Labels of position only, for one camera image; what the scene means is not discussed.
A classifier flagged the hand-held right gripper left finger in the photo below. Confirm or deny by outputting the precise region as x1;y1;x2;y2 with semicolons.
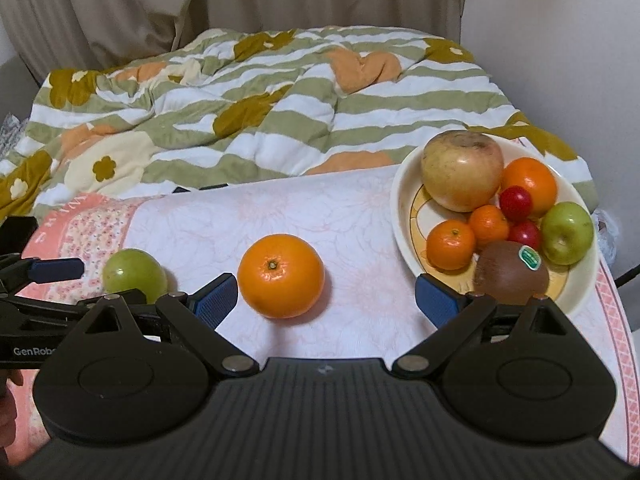
80;273;261;375

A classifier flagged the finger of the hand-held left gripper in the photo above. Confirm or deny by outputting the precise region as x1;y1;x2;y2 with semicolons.
0;294;98;333
0;255;85;293

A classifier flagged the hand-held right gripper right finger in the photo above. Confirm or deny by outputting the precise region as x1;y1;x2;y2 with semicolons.
391;274;573;377

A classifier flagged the small mandarin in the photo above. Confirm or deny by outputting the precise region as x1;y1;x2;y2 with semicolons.
468;204;511;248
426;220;477;271

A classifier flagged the large orange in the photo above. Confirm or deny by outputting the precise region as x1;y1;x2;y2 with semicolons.
237;233;326;320

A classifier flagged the brown kiwi with green sticker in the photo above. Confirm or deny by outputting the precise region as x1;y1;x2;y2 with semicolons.
473;240;550;306

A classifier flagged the green apple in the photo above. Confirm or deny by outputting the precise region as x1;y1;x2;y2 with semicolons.
102;249;168;306
540;201;595;266

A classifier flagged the cream oval bowl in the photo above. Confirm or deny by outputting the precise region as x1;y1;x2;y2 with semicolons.
390;132;600;320

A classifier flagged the red cherry tomato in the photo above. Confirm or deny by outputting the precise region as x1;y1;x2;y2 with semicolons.
507;220;542;251
499;186;533;222

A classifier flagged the person's left hand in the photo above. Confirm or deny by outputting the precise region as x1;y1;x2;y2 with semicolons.
0;367;25;466

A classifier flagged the yellow apple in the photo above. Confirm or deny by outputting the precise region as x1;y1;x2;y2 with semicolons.
420;130;505;213

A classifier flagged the pink floral tablecloth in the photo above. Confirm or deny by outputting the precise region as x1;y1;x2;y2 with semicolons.
10;165;636;466

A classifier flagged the grey patterned pillow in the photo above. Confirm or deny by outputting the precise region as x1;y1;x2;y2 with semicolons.
0;112;28;158

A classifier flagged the medium orange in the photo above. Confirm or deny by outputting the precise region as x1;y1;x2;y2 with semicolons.
500;157;558;219

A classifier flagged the grey padded headboard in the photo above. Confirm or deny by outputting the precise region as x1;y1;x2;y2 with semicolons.
0;55;41;126

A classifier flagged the clear plastic bag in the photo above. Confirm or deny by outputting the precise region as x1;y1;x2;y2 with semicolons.
594;207;623;263

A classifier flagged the green striped floral quilt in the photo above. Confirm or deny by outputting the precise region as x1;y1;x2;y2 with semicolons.
0;27;601;216

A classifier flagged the black cable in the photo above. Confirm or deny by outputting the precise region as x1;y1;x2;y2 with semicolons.
616;265;640;291

